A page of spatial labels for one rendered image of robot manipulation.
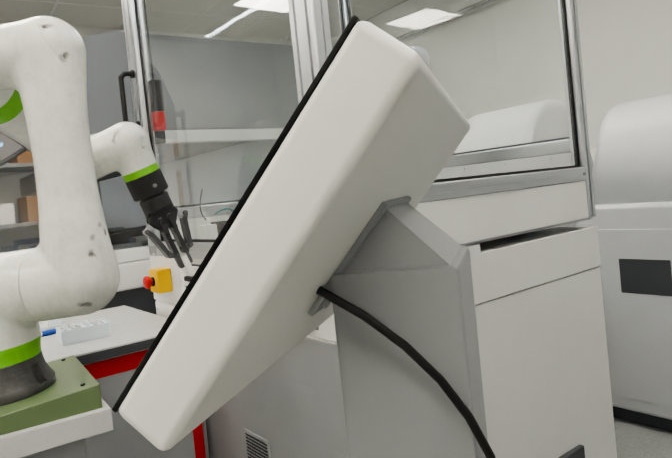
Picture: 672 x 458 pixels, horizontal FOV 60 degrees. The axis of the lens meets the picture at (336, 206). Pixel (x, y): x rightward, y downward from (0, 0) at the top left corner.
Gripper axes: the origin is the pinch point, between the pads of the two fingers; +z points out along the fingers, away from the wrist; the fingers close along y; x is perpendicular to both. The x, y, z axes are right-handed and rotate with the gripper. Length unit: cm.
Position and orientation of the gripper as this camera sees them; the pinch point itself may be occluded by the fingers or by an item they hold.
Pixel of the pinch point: (186, 265)
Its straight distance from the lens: 160.0
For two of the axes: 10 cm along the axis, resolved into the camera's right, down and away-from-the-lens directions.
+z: 3.7, 9.0, 2.4
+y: -7.0, 4.3, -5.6
